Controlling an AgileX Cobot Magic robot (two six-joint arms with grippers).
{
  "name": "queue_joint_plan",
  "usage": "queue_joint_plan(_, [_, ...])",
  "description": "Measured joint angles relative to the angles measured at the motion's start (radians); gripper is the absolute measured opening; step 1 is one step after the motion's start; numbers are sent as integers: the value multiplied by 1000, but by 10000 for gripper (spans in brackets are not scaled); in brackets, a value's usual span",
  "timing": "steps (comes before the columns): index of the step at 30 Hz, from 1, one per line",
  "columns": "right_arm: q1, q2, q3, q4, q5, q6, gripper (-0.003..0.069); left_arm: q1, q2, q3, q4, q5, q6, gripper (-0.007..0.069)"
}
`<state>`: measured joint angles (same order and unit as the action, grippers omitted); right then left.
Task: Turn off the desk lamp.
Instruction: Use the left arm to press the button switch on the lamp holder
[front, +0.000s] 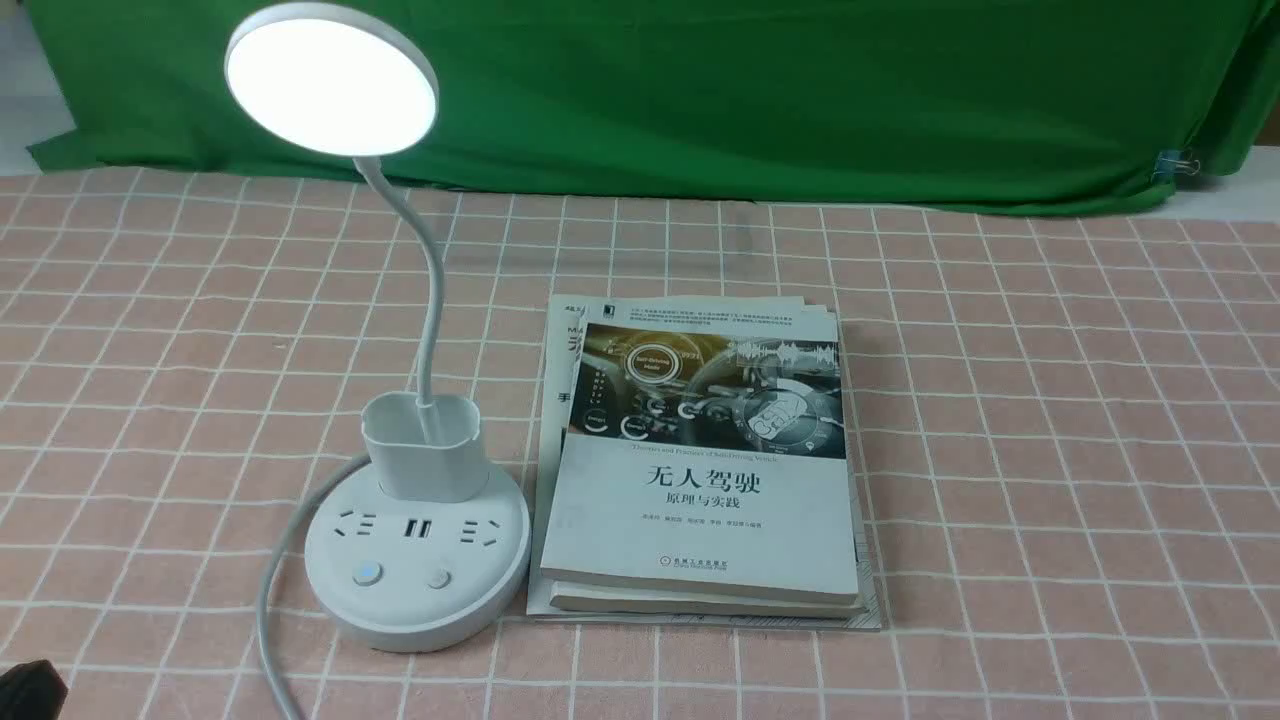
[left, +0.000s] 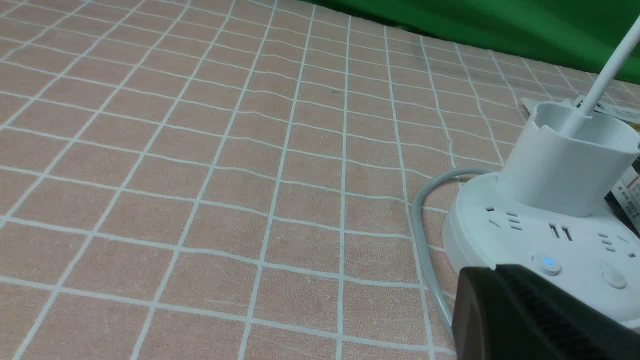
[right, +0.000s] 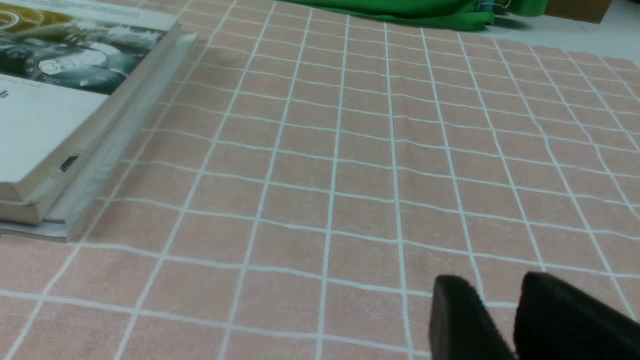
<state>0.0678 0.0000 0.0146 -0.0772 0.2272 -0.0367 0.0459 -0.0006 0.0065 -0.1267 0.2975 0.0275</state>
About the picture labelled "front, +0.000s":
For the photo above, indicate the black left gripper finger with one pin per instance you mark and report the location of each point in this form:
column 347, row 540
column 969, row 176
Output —
column 33, row 690

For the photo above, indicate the white desk lamp with base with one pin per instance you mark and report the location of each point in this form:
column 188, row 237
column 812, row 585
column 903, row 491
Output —
column 422, row 541

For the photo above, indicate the bottom thin white book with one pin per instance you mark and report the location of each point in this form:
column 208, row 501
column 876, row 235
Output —
column 551, row 400

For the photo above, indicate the top book white cover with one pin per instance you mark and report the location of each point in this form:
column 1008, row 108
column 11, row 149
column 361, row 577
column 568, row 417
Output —
column 700, row 500

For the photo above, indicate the green backdrop cloth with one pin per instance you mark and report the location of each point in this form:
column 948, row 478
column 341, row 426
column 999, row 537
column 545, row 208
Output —
column 1025, row 108

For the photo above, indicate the pink checkered tablecloth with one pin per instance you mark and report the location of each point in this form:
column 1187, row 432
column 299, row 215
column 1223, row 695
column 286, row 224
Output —
column 1065, row 433

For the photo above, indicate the blue binder clip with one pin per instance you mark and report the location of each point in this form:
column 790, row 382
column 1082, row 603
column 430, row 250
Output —
column 1175, row 163

